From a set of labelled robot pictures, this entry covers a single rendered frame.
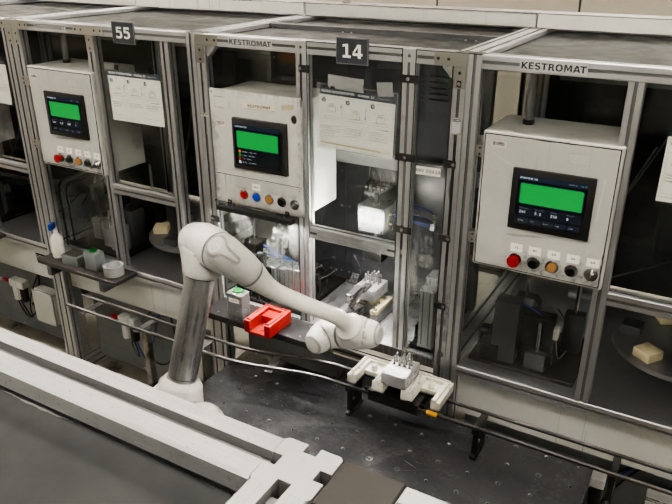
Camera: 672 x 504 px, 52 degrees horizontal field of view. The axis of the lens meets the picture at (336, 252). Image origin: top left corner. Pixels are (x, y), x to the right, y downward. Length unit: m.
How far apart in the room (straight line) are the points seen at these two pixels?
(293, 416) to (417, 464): 0.52
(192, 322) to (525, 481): 1.24
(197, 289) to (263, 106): 0.75
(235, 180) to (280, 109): 0.39
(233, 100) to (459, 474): 1.59
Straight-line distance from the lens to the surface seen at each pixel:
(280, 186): 2.67
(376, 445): 2.59
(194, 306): 2.33
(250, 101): 2.66
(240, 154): 2.71
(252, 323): 2.80
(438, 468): 2.52
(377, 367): 2.63
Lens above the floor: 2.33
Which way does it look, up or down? 24 degrees down
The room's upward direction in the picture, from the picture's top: straight up
